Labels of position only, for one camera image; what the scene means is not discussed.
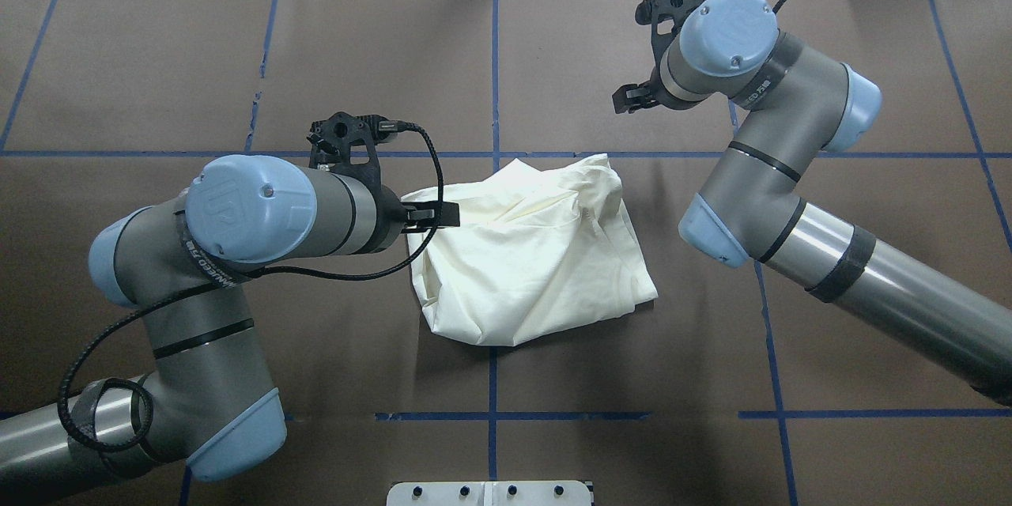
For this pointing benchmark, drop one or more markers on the white long-sleeve printed shirt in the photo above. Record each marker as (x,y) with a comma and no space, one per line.
(536,252)

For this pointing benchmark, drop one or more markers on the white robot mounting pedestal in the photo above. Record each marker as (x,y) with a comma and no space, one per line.
(528,492)

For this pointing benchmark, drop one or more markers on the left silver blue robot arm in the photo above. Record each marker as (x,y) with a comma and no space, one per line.
(183,378)

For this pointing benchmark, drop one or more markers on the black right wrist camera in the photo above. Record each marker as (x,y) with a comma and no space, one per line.
(665,18)

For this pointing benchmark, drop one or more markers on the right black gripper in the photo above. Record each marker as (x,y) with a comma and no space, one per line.
(655,93)

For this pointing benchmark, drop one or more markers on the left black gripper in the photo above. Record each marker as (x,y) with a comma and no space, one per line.
(388,218)

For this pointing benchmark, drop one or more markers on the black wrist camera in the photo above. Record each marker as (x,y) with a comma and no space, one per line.
(346,144)
(665,18)

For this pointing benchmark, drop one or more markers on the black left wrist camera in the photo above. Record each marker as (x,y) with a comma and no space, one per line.
(346,144)

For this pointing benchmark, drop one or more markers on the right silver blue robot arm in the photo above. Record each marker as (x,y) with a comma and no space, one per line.
(799,104)

